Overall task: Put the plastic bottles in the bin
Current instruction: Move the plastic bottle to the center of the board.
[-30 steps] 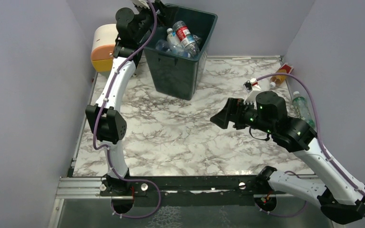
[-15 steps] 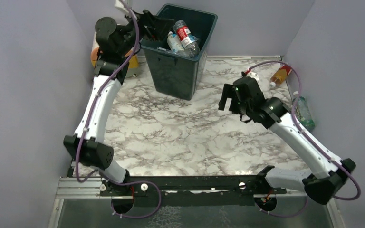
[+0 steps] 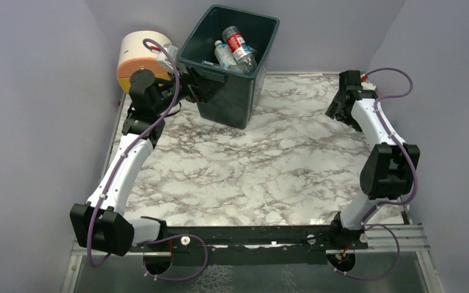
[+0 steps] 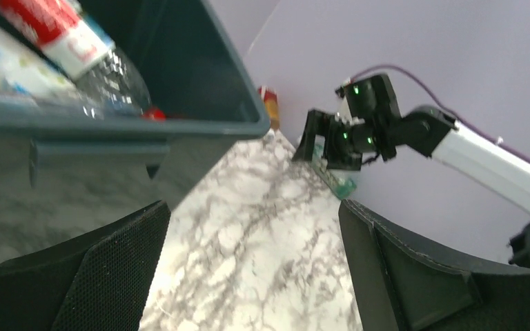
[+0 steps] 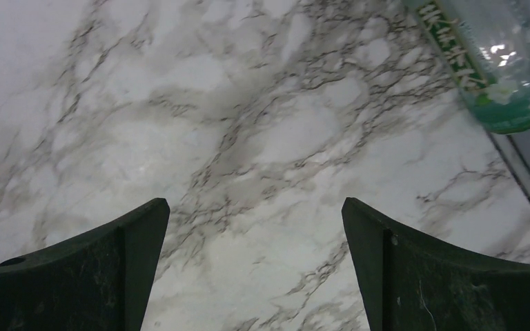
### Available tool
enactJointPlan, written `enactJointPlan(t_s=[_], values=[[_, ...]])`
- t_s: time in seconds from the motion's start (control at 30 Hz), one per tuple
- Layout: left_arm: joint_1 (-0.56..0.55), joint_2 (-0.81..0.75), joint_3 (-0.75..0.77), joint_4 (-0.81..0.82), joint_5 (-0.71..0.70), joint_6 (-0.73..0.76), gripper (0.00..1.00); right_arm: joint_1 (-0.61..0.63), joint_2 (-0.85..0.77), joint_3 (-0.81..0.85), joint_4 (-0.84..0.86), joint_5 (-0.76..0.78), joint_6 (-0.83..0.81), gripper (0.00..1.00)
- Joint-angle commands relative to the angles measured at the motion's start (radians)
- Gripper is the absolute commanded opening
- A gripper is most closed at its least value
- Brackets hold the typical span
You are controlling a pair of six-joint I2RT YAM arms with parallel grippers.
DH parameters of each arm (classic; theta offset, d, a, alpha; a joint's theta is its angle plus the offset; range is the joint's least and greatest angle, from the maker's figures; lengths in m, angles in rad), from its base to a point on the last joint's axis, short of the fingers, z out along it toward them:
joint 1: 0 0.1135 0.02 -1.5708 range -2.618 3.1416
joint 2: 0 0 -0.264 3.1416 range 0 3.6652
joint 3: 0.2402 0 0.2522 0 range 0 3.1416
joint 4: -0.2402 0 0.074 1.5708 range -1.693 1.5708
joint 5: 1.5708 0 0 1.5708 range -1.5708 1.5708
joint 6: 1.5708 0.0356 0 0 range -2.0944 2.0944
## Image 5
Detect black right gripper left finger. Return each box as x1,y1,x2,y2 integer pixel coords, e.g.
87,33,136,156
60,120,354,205
0,198,170,330

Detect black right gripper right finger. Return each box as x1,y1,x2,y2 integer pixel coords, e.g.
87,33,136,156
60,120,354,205
342,197,530,331

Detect green tea bottle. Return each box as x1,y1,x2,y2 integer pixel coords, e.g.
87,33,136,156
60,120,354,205
403,1,530,134

